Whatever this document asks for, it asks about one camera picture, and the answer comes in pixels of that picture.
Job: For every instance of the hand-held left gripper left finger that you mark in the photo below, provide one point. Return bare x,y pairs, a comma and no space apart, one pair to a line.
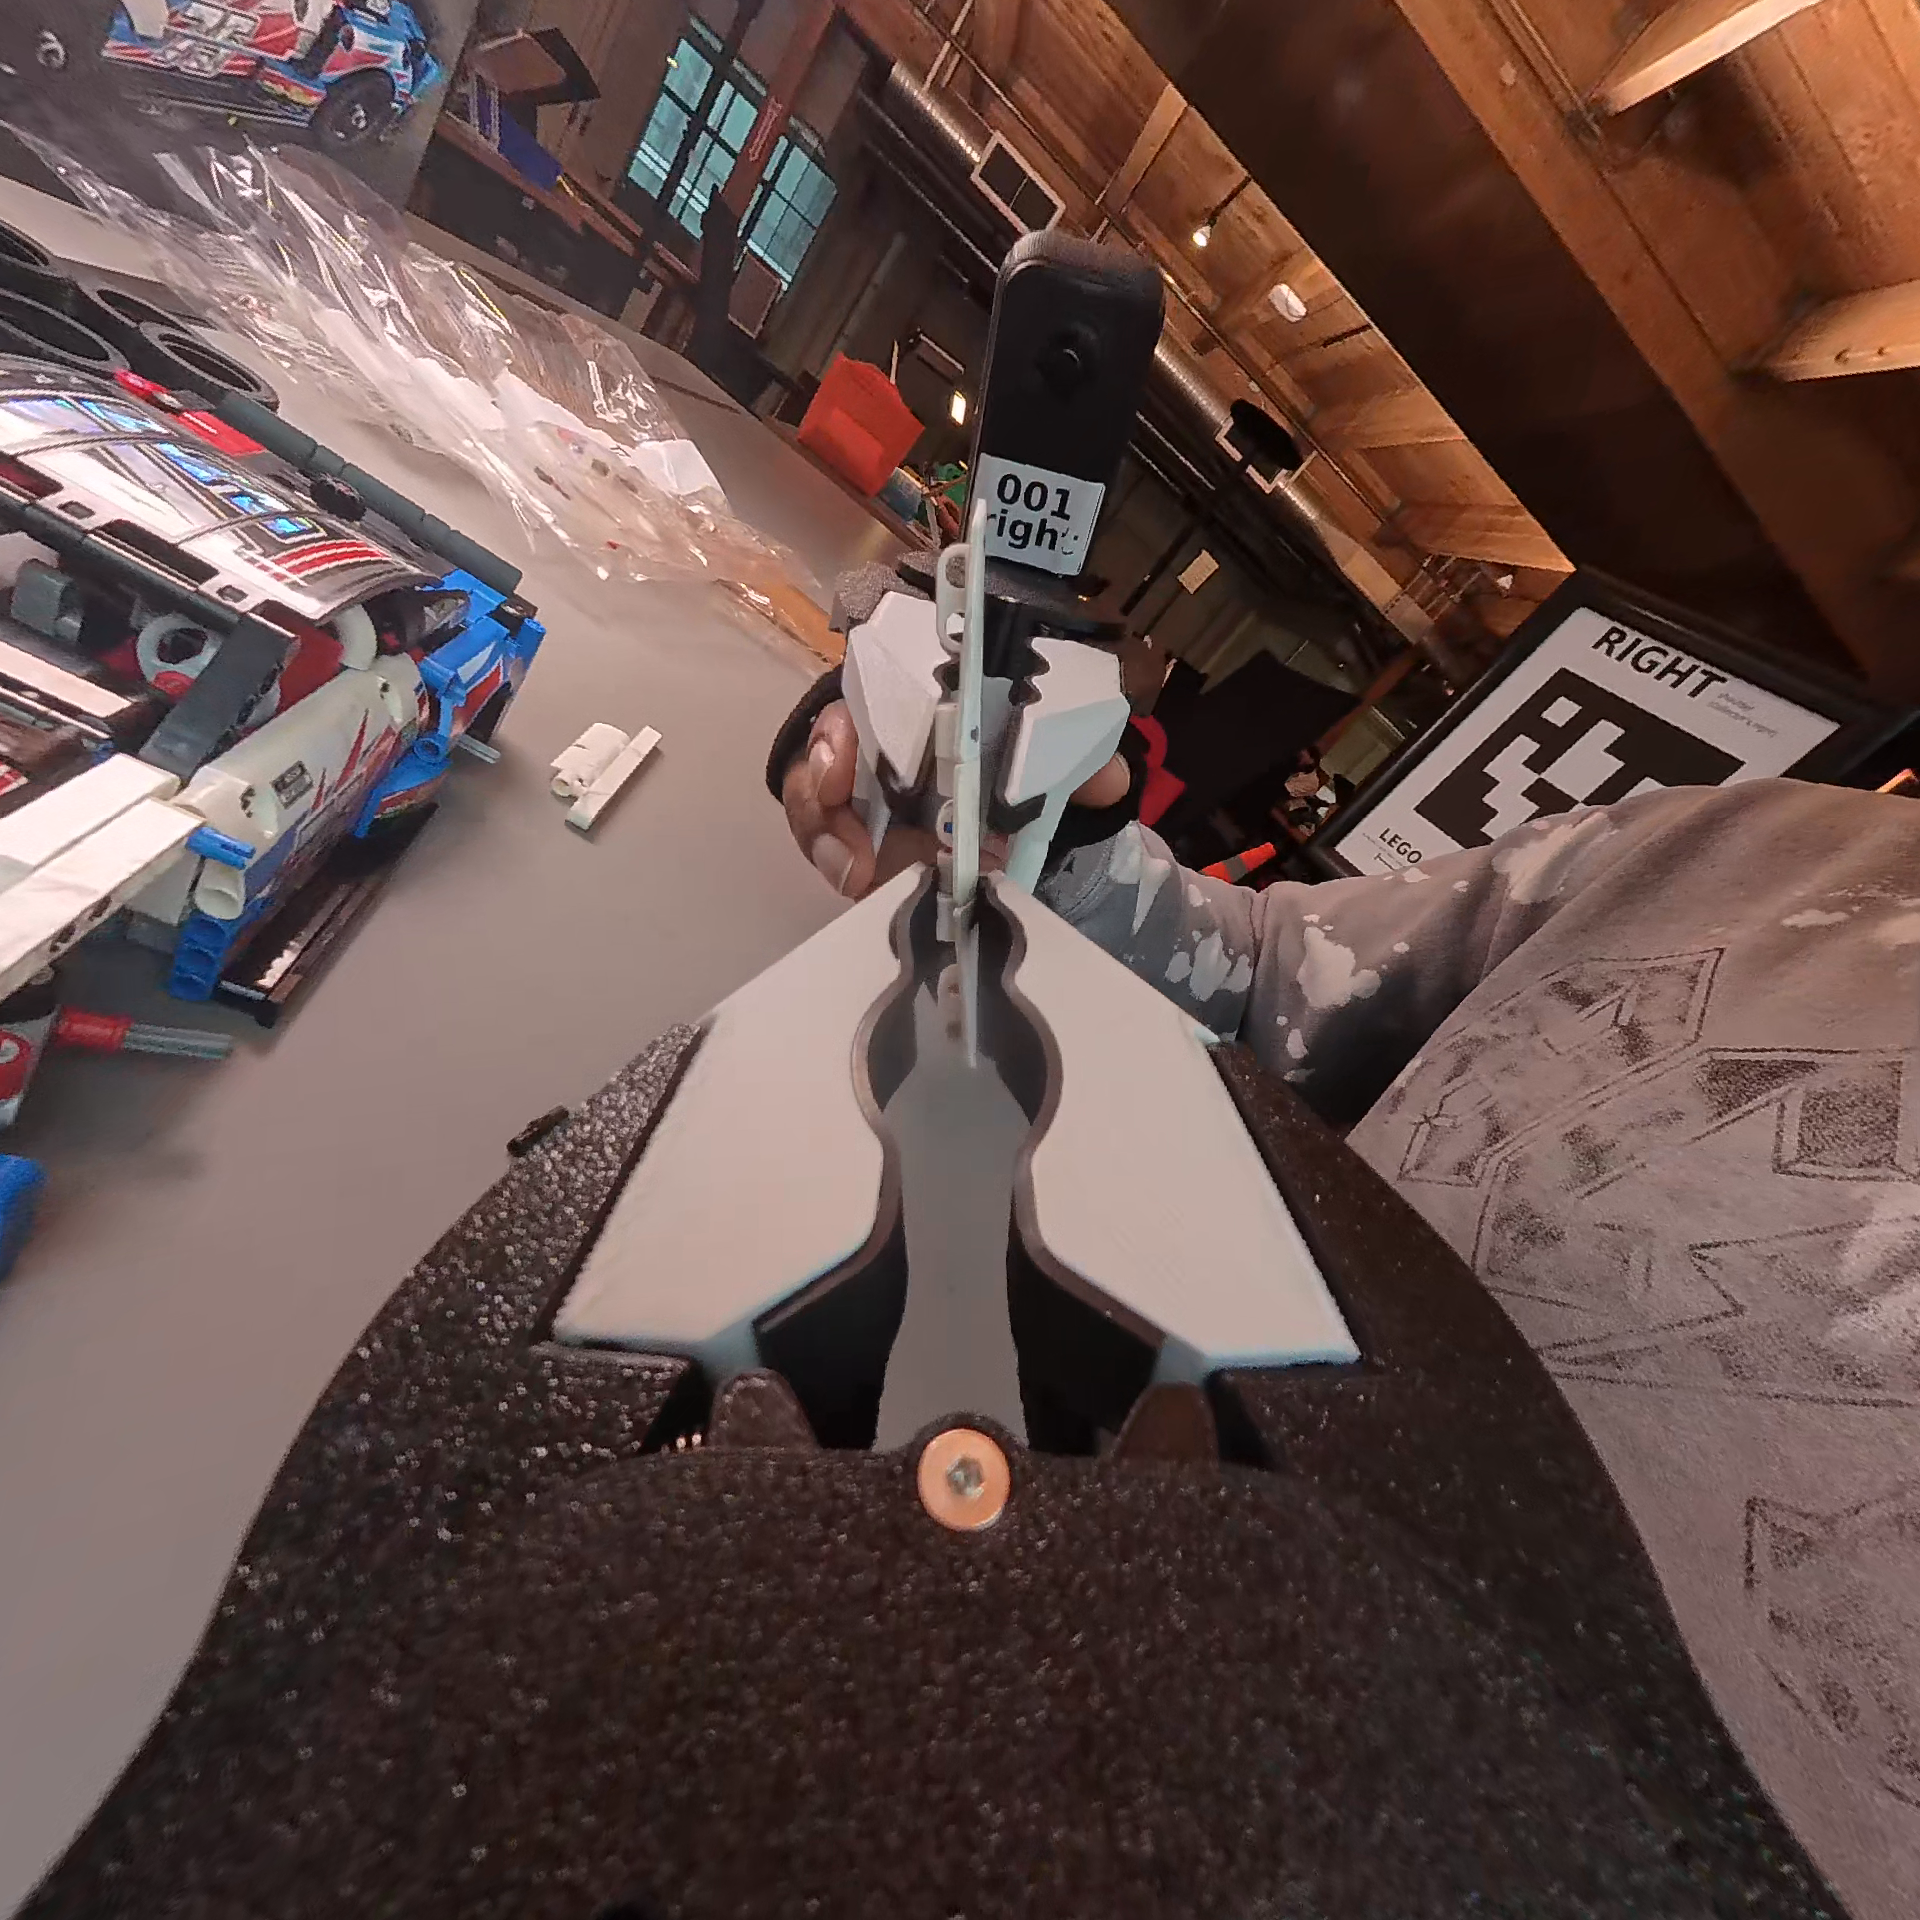
721,1184

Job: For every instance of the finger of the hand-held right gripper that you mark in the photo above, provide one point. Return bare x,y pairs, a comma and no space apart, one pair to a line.
1066,721
901,704

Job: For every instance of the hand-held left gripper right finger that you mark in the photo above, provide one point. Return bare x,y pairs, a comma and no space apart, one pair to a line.
1170,1184

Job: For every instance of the white toy panel piece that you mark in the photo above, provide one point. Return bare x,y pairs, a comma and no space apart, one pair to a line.
972,780

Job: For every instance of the brick-built toy race car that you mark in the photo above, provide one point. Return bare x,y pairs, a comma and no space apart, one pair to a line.
225,644

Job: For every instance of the person's right forearm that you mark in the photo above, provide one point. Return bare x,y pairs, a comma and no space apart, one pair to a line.
1277,960

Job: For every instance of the grey desk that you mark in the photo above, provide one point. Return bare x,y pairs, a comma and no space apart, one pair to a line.
452,1201

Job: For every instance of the person's right hand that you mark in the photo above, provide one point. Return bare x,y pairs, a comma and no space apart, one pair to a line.
832,809

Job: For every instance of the red plastic bin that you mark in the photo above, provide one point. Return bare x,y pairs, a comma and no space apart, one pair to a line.
857,420

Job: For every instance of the orange traffic cone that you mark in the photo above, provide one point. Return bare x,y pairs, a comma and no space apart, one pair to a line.
1241,864

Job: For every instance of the white brick assembly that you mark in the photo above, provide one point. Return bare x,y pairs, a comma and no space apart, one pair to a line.
600,772

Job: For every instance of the paned window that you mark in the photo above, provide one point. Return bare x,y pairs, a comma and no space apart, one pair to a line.
735,148

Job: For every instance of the person's grey sweatshirt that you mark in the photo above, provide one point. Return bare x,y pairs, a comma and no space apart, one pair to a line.
1650,1201

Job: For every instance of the framed marker sign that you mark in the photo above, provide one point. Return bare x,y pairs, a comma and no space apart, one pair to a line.
1622,749

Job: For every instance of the clear plastic bags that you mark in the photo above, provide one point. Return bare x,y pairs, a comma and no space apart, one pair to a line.
452,376

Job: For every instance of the red pin with grey axle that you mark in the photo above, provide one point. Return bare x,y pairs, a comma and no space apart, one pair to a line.
106,1031

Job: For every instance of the blue brick piece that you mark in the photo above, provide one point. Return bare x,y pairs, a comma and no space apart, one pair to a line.
18,1215

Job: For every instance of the printed toy car box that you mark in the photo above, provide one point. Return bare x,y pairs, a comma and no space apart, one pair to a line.
225,60

